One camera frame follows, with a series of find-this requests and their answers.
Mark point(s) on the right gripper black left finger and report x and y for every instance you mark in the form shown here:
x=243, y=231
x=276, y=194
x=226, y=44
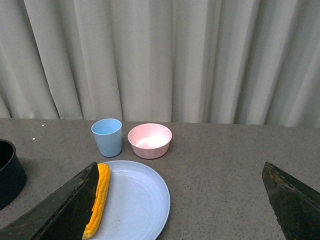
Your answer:
x=63, y=215

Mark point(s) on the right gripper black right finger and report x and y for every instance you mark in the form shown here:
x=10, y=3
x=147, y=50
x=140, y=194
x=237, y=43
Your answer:
x=295, y=204

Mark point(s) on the yellow corn cob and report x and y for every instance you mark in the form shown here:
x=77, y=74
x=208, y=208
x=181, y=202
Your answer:
x=100, y=200

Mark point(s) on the dark blue saucepan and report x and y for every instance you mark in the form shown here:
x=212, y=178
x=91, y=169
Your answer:
x=12, y=174

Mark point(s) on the light blue plate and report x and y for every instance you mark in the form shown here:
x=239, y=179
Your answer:
x=137, y=205

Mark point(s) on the light blue cup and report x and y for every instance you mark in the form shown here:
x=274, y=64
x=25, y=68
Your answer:
x=108, y=136

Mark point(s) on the pink bowl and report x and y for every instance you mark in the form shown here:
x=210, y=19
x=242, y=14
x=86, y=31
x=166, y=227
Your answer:
x=150, y=140

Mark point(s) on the white curtain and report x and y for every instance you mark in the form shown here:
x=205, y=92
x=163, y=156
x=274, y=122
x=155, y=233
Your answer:
x=253, y=62

